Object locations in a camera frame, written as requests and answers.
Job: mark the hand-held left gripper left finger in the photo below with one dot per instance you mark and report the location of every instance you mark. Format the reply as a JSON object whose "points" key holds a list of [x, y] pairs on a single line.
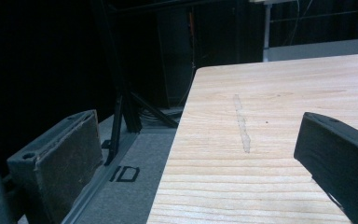
{"points": [[65, 161]]}

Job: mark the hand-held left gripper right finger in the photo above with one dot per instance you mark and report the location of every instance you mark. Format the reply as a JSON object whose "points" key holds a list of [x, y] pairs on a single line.
{"points": [[338, 155]]}

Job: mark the black metal tripod stand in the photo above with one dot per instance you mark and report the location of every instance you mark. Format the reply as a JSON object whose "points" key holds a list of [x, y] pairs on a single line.
{"points": [[118, 118]]}

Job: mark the strip of clear tape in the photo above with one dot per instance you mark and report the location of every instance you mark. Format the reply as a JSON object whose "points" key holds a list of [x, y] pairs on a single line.
{"points": [[241, 124]]}

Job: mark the black curtain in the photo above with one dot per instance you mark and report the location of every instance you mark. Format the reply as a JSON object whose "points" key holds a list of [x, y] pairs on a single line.
{"points": [[37, 62]]}

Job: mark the white metal stand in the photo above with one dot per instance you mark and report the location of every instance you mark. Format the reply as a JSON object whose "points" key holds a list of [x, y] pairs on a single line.
{"points": [[267, 31]]}

